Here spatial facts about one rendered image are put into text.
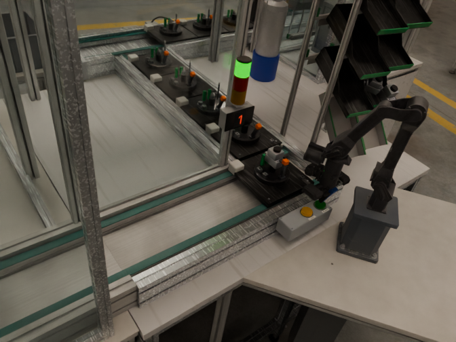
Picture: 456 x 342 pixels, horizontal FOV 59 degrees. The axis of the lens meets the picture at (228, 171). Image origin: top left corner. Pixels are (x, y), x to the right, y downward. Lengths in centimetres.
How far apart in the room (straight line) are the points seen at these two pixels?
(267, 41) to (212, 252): 139
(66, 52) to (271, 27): 176
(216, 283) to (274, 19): 147
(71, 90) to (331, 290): 104
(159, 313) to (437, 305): 90
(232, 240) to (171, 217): 24
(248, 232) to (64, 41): 90
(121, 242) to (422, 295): 101
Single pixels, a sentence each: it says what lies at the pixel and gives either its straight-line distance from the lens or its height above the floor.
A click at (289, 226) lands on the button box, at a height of 96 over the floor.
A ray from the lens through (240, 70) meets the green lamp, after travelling 131.
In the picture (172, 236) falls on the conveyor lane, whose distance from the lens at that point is 136.
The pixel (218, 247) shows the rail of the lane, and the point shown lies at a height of 96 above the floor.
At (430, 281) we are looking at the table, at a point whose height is 86.
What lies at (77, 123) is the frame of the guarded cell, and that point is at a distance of 70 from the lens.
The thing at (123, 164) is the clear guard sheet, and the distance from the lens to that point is 130.
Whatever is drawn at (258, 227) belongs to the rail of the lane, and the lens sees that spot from 136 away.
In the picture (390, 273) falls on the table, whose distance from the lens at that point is 155.
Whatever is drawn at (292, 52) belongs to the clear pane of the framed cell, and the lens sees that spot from 267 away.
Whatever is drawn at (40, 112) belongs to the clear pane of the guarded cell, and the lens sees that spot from 68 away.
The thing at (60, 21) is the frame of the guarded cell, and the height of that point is 173.
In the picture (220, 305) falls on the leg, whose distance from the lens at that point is 158.
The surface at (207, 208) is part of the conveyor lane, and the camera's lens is 145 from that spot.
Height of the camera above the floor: 195
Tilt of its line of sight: 40 degrees down
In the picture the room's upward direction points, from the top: 9 degrees clockwise
